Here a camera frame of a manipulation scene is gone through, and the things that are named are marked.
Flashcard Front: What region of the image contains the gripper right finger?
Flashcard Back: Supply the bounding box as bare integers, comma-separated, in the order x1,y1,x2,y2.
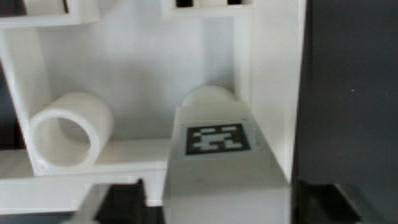
291,181,380,224

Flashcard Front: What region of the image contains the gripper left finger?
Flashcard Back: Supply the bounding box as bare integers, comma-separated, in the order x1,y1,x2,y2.
72,178,165,224

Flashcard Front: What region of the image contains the white chair leg with tag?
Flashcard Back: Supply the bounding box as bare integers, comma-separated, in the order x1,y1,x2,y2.
163,86,291,224

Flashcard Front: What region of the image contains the white chair seat part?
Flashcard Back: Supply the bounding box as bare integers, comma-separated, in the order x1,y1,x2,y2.
0,0,252,176

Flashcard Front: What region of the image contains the white boundary fence frame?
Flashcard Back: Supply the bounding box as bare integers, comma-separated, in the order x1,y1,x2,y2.
0,0,305,214

